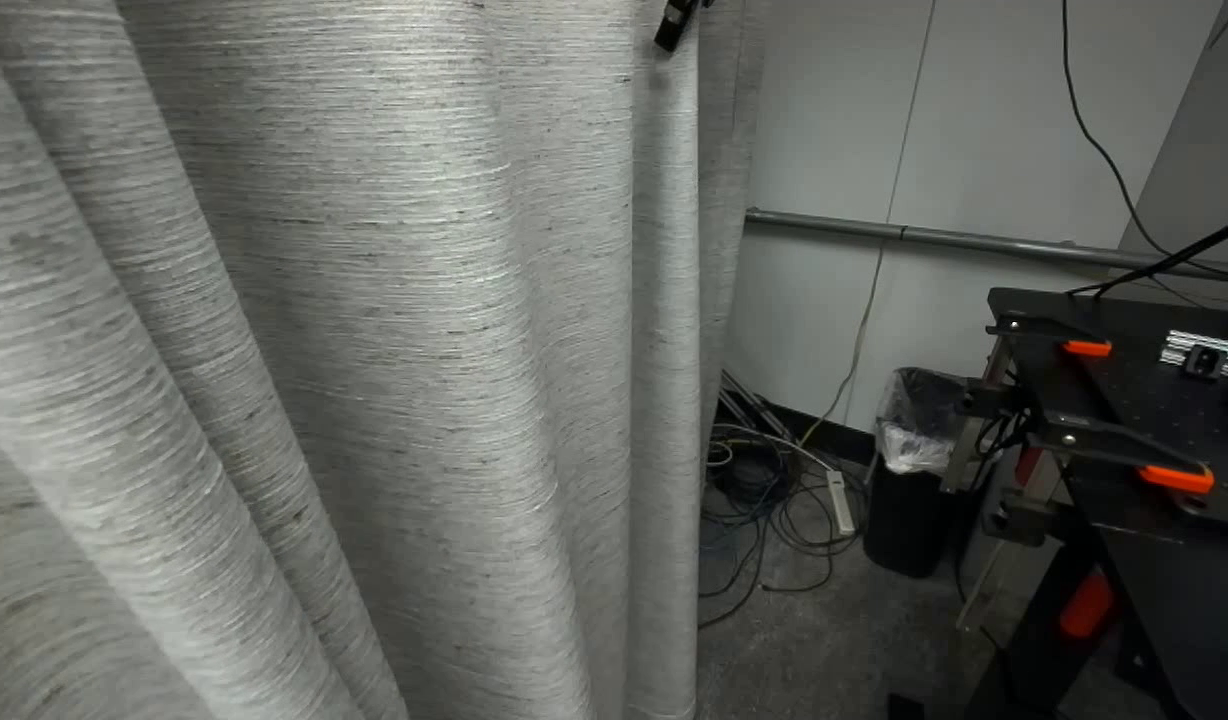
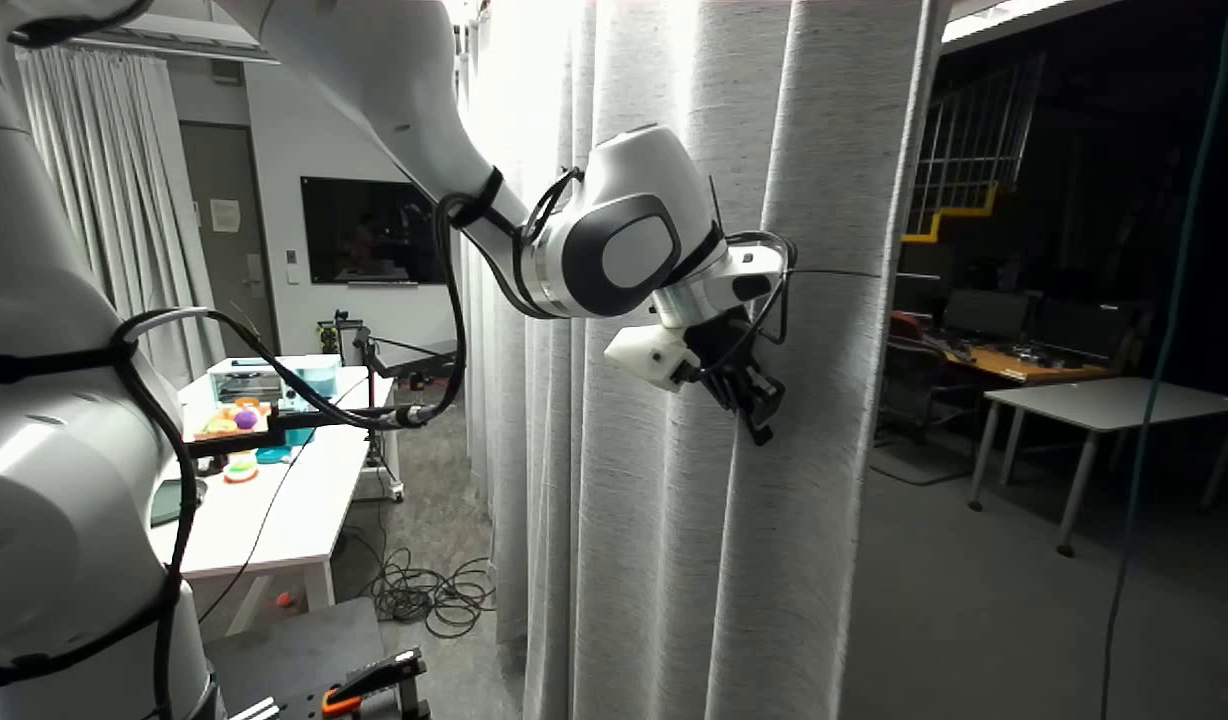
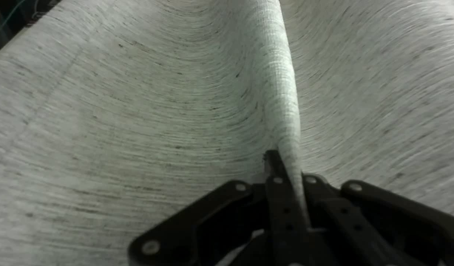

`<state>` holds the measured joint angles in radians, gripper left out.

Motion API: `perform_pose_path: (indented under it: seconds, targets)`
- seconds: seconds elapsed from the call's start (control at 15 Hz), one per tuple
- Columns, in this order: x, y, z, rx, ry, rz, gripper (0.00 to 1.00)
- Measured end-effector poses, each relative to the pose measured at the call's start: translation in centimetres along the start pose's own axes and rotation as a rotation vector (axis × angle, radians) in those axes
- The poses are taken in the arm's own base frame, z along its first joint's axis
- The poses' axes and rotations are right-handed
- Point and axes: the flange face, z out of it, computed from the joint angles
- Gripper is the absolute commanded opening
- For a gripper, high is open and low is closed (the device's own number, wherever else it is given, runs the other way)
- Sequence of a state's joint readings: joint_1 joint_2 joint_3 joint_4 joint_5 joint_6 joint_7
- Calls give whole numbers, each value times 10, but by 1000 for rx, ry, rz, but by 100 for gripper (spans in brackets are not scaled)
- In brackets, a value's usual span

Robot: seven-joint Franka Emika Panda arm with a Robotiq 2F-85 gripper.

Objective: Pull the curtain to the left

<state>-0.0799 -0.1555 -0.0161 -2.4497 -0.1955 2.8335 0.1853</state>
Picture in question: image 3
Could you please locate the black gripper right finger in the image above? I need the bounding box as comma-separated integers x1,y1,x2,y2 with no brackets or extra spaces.
302,173,454,266

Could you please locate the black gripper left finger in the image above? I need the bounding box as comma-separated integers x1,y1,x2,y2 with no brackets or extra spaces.
128,148,318,266

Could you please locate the grey-white fabric curtain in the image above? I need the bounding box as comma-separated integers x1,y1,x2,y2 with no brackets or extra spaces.
0,0,454,266

